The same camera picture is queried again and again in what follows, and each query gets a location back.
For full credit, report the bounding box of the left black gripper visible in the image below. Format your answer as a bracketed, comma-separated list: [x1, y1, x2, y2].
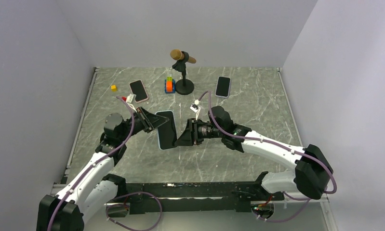
[119, 106, 169, 142]

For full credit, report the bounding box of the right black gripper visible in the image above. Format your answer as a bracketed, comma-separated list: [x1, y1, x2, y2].
[174, 118, 224, 146]

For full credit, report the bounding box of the light blue phone case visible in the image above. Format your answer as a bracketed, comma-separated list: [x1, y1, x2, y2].
[155, 110, 178, 151]

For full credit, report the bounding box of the lilac phone case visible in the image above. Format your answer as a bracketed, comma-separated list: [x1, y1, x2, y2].
[214, 76, 232, 99]

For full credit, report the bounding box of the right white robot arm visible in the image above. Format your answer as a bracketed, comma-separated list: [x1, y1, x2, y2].
[175, 106, 333, 200]

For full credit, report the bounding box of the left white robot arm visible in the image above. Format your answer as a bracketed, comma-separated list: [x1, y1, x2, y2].
[36, 107, 169, 231]

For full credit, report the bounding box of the phone in pink case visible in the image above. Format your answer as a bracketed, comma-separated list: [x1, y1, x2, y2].
[129, 79, 149, 103]

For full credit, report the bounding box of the colourful toy block stack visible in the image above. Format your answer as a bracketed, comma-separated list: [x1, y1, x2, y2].
[164, 77, 175, 94]

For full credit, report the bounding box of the black microphone stand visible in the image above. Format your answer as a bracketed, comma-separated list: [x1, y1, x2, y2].
[172, 61, 194, 95]

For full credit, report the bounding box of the wooden toy microphone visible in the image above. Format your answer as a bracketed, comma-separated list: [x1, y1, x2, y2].
[170, 49, 197, 64]

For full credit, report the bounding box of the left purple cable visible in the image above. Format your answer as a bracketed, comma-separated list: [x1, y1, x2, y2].
[47, 96, 163, 231]

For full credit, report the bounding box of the purple cable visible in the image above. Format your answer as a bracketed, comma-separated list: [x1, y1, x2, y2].
[197, 90, 337, 223]
[47, 96, 163, 231]

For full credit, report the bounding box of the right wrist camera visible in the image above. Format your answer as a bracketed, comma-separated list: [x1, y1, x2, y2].
[190, 100, 200, 113]

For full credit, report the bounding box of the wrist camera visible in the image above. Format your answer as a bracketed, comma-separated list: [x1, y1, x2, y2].
[121, 93, 136, 103]
[190, 100, 200, 113]

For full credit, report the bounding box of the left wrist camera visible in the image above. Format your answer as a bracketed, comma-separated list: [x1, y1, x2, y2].
[121, 93, 136, 103]

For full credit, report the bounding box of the black base frame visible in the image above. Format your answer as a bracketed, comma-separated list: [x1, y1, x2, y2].
[110, 181, 284, 215]

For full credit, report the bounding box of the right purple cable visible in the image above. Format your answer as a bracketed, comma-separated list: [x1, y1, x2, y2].
[197, 90, 337, 223]

